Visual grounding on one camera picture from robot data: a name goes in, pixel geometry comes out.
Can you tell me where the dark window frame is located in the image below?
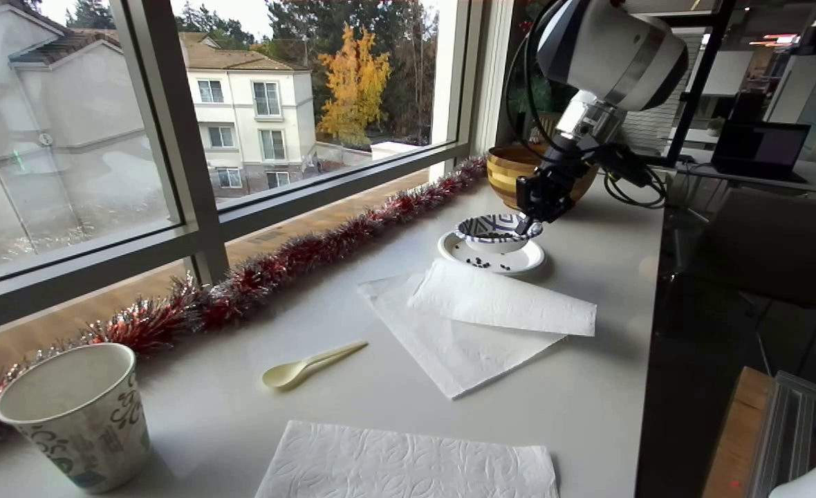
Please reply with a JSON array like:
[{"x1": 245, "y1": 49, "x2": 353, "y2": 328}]
[{"x1": 0, "y1": 0, "x2": 519, "y2": 339}]

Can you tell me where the pale yellow plastic spoon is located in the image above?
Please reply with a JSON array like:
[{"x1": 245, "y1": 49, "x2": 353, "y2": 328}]
[{"x1": 259, "y1": 339, "x2": 371, "y2": 393}]

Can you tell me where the clear metal framed tray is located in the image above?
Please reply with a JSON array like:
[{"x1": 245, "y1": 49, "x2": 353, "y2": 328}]
[{"x1": 749, "y1": 370, "x2": 816, "y2": 498}]

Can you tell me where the brown wooden board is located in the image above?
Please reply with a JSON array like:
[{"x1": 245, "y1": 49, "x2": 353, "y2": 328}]
[{"x1": 699, "y1": 365, "x2": 778, "y2": 498}]

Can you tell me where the yellow autumn tree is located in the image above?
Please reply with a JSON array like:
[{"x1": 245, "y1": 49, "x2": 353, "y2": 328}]
[{"x1": 315, "y1": 24, "x2": 392, "y2": 148}]

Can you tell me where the black shelf post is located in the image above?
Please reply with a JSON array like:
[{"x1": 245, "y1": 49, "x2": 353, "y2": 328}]
[{"x1": 667, "y1": 0, "x2": 735, "y2": 168}]

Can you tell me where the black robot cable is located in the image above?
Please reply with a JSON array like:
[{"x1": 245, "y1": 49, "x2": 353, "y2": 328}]
[{"x1": 523, "y1": 0, "x2": 673, "y2": 212}]

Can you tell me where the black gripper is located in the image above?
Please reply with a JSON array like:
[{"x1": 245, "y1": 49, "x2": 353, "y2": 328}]
[{"x1": 515, "y1": 147, "x2": 587, "y2": 226}]

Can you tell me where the textured white paper towel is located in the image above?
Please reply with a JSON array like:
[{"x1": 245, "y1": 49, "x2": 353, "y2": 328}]
[{"x1": 251, "y1": 418, "x2": 562, "y2": 498}]

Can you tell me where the gray house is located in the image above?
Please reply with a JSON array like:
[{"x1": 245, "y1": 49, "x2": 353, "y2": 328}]
[{"x1": 0, "y1": 0, "x2": 179, "y2": 280}]

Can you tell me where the patterned white paper cup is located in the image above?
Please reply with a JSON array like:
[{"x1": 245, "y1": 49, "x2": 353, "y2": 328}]
[{"x1": 0, "y1": 339, "x2": 151, "y2": 495}]

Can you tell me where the dark sofa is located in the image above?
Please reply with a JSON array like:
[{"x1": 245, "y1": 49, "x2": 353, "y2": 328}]
[{"x1": 665, "y1": 175, "x2": 816, "y2": 390}]

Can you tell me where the large folded white napkin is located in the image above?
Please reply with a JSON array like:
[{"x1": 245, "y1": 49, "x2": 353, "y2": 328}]
[{"x1": 360, "y1": 274, "x2": 566, "y2": 401}]

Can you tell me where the red silver tinsel garland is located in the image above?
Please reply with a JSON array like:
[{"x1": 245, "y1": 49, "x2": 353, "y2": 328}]
[{"x1": 0, "y1": 154, "x2": 489, "y2": 444}]

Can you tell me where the white apartment house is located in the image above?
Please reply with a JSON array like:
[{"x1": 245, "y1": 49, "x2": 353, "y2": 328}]
[{"x1": 179, "y1": 31, "x2": 319, "y2": 201}]

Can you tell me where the small white paper napkin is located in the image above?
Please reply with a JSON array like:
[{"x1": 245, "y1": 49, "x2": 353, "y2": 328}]
[{"x1": 403, "y1": 255, "x2": 601, "y2": 339}]

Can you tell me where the green potted plant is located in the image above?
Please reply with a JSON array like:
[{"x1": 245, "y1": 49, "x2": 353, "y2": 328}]
[{"x1": 507, "y1": 0, "x2": 555, "y2": 147}]

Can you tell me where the dark monitor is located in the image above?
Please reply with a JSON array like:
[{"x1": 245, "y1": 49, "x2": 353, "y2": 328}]
[{"x1": 710, "y1": 119, "x2": 812, "y2": 180}]

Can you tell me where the white round plate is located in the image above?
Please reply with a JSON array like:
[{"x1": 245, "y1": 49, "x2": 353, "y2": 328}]
[{"x1": 435, "y1": 226, "x2": 551, "y2": 280}]

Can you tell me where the golden wooden bowl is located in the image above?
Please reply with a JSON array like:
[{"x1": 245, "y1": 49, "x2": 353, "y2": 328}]
[{"x1": 483, "y1": 140, "x2": 597, "y2": 212}]

